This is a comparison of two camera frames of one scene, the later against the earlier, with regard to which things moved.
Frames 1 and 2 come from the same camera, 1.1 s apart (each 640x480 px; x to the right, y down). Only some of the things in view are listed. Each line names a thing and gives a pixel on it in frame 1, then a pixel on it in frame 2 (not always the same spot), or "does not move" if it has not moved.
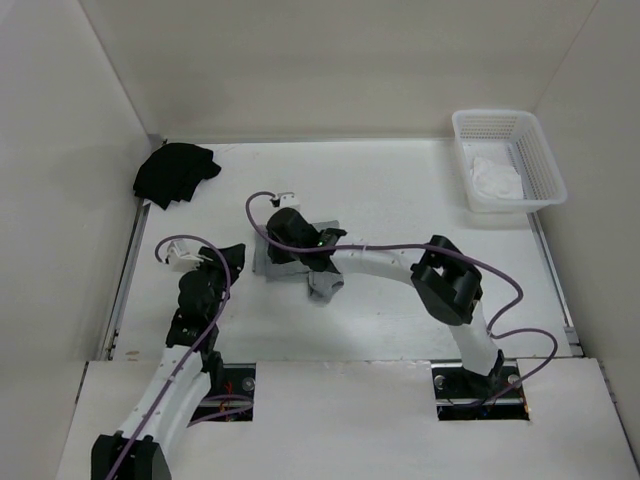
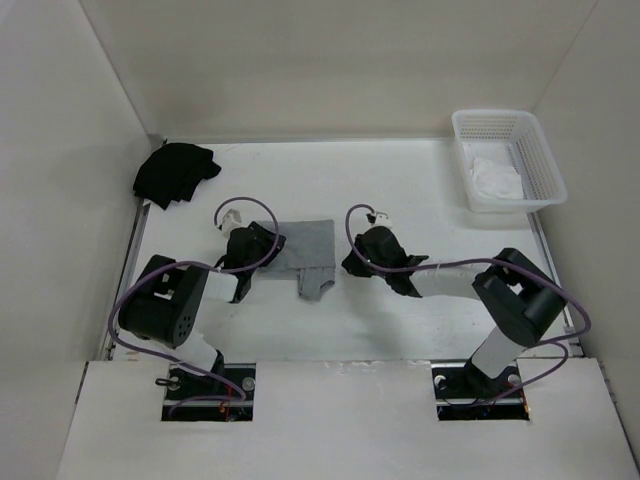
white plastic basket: x=507 y=163 does not move
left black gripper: x=235 y=256 to x=268 y=241
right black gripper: x=279 y=255 to x=352 y=264
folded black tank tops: x=172 y=171 does not move
